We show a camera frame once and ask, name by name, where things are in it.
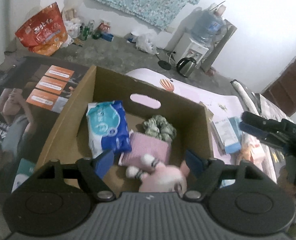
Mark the black kettle base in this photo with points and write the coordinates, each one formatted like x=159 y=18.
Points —
x=164 y=64

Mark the grey blanket with yellow figures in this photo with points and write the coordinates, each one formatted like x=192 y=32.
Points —
x=279 y=166

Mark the small red packet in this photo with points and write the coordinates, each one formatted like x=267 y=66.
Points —
x=104 y=27

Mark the red orange snack bag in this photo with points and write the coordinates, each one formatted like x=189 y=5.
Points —
x=43 y=32

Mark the pink plush toy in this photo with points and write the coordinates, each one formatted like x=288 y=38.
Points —
x=163 y=180

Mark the white rolled paper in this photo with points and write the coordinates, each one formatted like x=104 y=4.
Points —
x=243 y=92

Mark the small blue box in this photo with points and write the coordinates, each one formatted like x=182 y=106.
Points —
x=107 y=36

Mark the steel electric kettle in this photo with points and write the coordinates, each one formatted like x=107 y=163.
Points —
x=188 y=66

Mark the brown cardboard box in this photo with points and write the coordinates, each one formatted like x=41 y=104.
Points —
x=108 y=80

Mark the blue white tissue pack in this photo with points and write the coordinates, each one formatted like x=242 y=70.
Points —
x=108 y=125

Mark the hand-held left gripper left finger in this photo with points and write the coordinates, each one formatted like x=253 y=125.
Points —
x=104 y=161

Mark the blue water jug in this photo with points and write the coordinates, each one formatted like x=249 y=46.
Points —
x=206 y=27

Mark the white water dispenser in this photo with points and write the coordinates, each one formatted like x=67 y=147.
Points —
x=185 y=47

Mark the teal patterned hanging cloth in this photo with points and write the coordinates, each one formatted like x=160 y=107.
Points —
x=148 y=0

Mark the brown wooden door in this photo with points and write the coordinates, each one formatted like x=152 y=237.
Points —
x=288 y=87

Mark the green white scrunchie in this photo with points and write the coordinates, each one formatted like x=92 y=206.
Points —
x=160 y=127

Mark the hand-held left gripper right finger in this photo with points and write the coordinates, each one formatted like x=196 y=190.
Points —
x=194 y=162

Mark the blue white carton box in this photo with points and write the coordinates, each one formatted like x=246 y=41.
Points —
x=228 y=135

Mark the white plastic bag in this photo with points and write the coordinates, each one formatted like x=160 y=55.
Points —
x=71 y=27
x=144 y=42

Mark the pink towel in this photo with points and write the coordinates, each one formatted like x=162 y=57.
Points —
x=148 y=145

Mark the beige red wet wipes pack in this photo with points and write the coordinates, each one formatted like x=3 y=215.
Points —
x=253 y=150

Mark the wooden board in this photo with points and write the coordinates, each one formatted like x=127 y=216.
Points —
x=223 y=45

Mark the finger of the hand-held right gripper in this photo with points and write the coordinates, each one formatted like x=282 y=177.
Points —
x=260 y=122
x=263 y=136

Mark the dark printed poster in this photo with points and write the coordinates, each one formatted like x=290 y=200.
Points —
x=25 y=130

